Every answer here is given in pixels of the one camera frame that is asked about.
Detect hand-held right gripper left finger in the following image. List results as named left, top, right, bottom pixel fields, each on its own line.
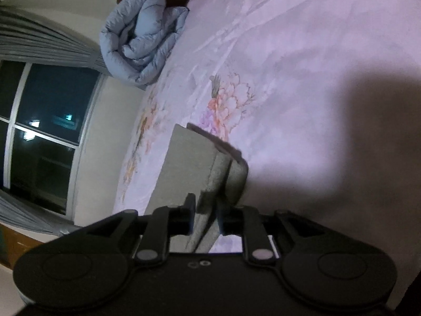
left=64, top=192, right=197, bottom=265

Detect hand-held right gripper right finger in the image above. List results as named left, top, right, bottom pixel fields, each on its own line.
left=215, top=205, right=347, bottom=266

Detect grey pants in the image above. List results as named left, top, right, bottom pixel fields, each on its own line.
left=146, top=122, right=249, bottom=254

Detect white framed window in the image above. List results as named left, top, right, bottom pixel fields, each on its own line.
left=0, top=60, right=106, bottom=216

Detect grey curtain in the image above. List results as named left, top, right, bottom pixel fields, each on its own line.
left=0, top=189, right=84, bottom=237
left=0, top=8, right=110, bottom=75

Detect wooden door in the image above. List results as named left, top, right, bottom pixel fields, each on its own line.
left=0, top=227, right=45, bottom=265

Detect light blue folded duvet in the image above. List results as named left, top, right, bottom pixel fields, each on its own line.
left=99, top=0, right=189, bottom=87

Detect bed with pink floral sheet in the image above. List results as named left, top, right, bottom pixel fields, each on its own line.
left=110, top=0, right=421, bottom=254

